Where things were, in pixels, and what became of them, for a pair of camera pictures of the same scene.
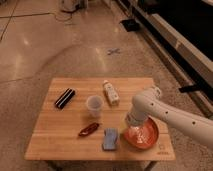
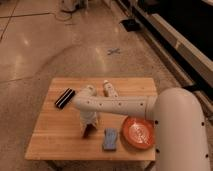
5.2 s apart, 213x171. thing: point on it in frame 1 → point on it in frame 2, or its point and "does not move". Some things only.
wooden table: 83,119 does not move
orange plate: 143,136 does not move
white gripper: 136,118 → 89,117
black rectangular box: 65,97 does not move
